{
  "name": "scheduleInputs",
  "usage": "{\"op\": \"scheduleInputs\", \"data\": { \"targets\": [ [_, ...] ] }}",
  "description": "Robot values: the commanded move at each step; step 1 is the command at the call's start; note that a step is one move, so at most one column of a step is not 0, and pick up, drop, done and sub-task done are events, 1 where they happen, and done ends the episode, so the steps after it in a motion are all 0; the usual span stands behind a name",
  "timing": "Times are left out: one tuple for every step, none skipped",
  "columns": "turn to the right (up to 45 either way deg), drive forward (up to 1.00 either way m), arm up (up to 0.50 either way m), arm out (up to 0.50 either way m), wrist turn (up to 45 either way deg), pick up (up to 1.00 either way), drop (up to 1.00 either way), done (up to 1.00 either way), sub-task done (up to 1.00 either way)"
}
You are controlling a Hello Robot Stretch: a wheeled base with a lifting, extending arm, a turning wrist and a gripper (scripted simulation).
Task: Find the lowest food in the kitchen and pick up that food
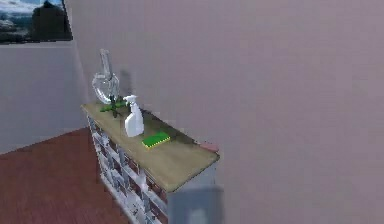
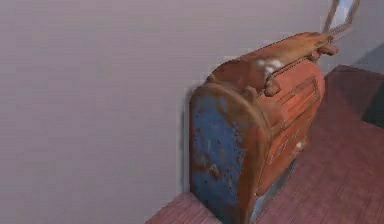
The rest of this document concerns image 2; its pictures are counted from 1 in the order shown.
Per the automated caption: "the rusty orange blue cabinet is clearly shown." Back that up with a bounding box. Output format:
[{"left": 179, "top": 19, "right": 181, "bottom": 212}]
[{"left": 188, "top": 31, "right": 340, "bottom": 224}]

